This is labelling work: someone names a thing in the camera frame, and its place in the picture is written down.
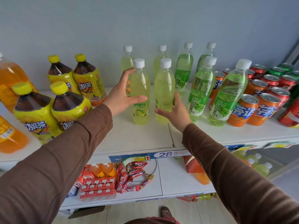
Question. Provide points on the blue shelf label strip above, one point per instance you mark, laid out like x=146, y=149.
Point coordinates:
x=116, y=158

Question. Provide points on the red soda can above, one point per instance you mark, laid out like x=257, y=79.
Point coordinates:
x=271, y=80
x=250, y=74
x=281, y=95
x=258, y=69
x=287, y=82

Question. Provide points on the colourful snack packets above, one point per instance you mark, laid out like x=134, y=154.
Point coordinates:
x=196, y=197

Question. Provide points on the white shelf unit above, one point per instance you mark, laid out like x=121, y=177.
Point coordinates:
x=140, y=137

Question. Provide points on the person's left forearm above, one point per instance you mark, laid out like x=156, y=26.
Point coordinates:
x=58, y=160

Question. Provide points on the large orange soda bottle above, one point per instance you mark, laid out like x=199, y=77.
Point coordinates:
x=11, y=79
x=10, y=137

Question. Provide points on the yellow lemon soda bottle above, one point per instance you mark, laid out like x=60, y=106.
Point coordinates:
x=126, y=61
x=140, y=86
x=164, y=90
x=160, y=58

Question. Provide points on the small green drink bottle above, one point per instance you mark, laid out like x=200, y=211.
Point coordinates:
x=239, y=154
x=262, y=169
x=253, y=158

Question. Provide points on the green soda can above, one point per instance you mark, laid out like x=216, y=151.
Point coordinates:
x=286, y=66
x=276, y=71
x=295, y=74

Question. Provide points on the person's right hand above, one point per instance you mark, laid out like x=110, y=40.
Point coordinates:
x=178, y=116

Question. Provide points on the orange soda can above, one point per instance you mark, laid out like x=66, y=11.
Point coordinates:
x=241, y=111
x=226, y=71
x=264, y=111
x=217, y=82
x=255, y=87

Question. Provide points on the small orange drink bottle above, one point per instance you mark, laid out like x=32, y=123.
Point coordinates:
x=109, y=169
x=97, y=170

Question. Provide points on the green grape soda bottle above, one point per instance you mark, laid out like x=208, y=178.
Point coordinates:
x=200, y=95
x=227, y=97
x=205, y=53
x=183, y=72

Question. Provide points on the orange bottle with red label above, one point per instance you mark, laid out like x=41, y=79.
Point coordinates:
x=196, y=169

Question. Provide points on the red can with yellow stripe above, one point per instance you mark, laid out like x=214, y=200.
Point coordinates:
x=290, y=116

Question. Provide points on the iced tea bottle yellow cap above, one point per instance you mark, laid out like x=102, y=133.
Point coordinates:
x=70, y=107
x=35, y=114
x=90, y=83
x=61, y=73

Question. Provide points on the person's patterned shoe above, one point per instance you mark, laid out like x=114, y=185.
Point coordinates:
x=166, y=212

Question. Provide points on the person's right thumb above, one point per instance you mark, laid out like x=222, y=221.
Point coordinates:
x=163, y=113

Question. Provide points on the blue white packet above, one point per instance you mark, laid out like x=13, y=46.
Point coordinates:
x=72, y=191

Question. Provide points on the person's red garment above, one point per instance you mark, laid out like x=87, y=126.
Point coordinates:
x=154, y=220

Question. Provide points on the pile of red candy packets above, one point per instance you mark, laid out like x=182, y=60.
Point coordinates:
x=130, y=177

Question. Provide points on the person's left thumb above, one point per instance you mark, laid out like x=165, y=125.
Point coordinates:
x=137, y=99

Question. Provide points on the person's right forearm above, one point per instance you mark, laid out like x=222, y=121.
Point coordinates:
x=233, y=179

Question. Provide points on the person's left hand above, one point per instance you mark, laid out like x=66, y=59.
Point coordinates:
x=118, y=97

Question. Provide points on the yellow green price tag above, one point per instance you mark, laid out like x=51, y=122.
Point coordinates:
x=279, y=145
x=247, y=147
x=136, y=159

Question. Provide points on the grey metal shelf post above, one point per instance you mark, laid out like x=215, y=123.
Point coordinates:
x=292, y=53

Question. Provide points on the stack of small red cartons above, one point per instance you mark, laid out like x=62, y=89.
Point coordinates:
x=98, y=187

